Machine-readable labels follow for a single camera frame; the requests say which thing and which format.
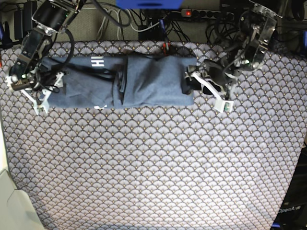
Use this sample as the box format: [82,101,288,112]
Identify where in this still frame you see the black OpenArm case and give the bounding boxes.
[271,147,307,230]

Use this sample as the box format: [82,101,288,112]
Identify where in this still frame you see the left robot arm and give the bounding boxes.
[181,0,288,99]

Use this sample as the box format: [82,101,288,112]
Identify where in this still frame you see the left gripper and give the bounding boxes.
[184,60,237,96]

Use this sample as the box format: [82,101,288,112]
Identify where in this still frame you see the blue T-shirt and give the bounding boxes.
[48,54,196,109]

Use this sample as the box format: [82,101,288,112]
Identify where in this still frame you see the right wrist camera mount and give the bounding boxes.
[21,71,66,115]

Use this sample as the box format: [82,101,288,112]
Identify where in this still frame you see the blue plastic box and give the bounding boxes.
[116,0,183,9]

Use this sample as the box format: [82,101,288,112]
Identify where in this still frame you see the black power strip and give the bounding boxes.
[180,9,222,20]

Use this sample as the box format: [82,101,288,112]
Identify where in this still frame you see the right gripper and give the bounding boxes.
[6,67,60,93]

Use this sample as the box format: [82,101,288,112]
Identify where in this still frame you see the white cables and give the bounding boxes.
[71,0,161,40]

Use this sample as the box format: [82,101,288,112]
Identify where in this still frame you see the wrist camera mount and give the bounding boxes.
[186,71,234,113]
[21,71,66,115]

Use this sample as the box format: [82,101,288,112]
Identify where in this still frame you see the red black clamp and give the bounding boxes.
[162,42,172,56]

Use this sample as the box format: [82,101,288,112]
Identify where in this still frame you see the fan patterned table cloth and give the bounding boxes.
[0,48,307,230]

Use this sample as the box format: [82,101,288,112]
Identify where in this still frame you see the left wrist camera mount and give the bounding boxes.
[186,71,234,113]

